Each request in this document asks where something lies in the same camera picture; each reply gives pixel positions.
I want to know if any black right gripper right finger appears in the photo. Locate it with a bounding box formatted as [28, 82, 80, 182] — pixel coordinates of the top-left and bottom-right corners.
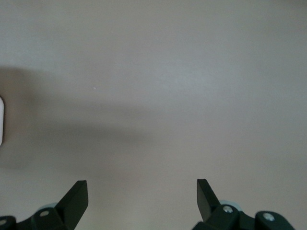
[191, 178, 296, 230]

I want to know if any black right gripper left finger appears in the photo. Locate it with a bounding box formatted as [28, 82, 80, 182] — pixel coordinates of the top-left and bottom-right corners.
[0, 180, 90, 230]

